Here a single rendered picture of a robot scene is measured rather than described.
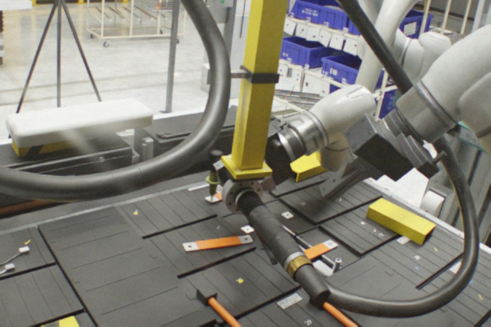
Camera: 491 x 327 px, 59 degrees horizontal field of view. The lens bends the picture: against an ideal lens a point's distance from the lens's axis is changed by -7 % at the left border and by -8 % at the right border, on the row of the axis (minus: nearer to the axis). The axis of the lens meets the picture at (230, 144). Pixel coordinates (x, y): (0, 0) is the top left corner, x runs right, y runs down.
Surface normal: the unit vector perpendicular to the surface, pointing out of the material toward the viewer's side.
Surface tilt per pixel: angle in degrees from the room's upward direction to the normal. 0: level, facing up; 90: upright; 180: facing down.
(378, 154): 107
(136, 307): 0
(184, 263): 0
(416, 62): 87
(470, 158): 90
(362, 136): 60
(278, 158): 90
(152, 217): 0
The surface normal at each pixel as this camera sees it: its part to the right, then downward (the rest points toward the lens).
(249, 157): 0.37, 0.42
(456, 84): -0.56, 0.11
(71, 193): 0.13, 0.27
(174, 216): 0.11, -0.91
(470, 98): -0.40, 0.38
